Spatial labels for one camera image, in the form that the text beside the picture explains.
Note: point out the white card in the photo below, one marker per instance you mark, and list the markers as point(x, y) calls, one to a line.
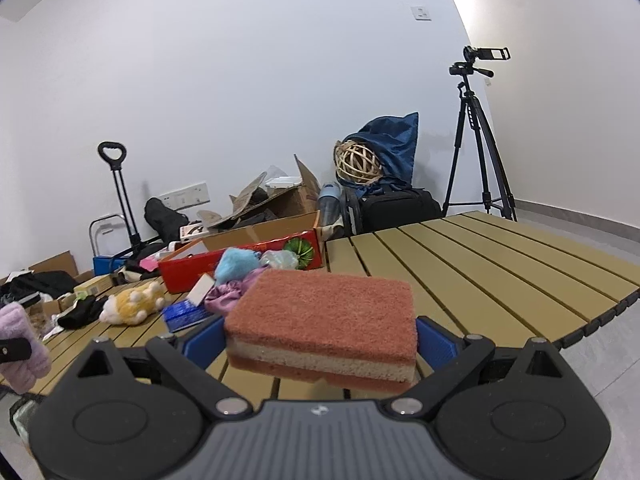
point(202, 290)

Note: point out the black tripod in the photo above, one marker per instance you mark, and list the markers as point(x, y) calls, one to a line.
point(470, 110)

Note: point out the small white picture box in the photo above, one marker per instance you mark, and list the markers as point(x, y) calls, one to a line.
point(192, 231)

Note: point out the wicker ball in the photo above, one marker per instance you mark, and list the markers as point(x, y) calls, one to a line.
point(357, 162)

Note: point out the pink packet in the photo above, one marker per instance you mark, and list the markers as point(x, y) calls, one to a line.
point(150, 263)

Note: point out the purple plush toy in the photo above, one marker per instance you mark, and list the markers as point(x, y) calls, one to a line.
point(25, 325)

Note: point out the pile of dark clothes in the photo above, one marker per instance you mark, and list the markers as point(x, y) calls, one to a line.
point(35, 282)

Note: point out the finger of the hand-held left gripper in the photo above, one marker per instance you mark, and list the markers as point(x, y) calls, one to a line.
point(12, 350)

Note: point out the black suitcase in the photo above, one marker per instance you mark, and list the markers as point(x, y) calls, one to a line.
point(400, 210)

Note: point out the red layered sponge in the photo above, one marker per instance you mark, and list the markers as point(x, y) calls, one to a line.
point(320, 310)

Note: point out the olive slatted folding table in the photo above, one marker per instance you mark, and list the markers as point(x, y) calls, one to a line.
point(450, 260)

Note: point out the blue flat packet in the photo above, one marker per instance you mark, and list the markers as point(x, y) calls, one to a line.
point(185, 315)

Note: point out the blue water bottle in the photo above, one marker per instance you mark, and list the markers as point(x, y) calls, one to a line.
point(330, 205)

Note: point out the dark blue fabric bag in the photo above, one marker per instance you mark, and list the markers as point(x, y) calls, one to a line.
point(395, 145)

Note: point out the white plastic container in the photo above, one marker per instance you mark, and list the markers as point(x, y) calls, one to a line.
point(282, 183)

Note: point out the white wall outlet strip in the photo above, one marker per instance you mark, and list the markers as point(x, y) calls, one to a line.
point(182, 195)

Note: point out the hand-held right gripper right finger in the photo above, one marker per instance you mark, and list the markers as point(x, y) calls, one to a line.
point(435, 347)

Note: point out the black cloth bundle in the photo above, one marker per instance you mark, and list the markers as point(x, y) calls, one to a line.
point(82, 312)

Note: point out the black soft bag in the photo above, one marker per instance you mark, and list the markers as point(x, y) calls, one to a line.
point(165, 217)

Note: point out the white wall switch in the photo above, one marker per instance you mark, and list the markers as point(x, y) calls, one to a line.
point(421, 12)

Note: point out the open brown cardboard box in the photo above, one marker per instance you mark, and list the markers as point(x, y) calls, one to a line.
point(290, 205)

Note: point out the clear plastic bag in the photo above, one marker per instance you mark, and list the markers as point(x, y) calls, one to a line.
point(277, 259)

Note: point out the red cardboard box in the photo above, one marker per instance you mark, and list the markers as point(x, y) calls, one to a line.
point(192, 267)

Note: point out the yellow and white plush toy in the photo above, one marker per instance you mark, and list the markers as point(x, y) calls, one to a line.
point(132, 305)

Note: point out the large brown cardboard box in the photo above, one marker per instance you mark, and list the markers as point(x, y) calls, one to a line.
point(55, 262)

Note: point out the clear jar with black lid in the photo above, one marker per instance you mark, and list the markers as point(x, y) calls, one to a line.
point(37, 317)

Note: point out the blue box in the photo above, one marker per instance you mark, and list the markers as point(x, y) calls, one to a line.
point(106, 264)

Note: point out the yellow carton box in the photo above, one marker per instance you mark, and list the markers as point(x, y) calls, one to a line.
point(92, 285)

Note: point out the blue plush toy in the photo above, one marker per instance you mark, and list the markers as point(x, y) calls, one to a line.
point(235, 264)

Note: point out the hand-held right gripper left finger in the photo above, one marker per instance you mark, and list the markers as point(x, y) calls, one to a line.
point(205, 342)

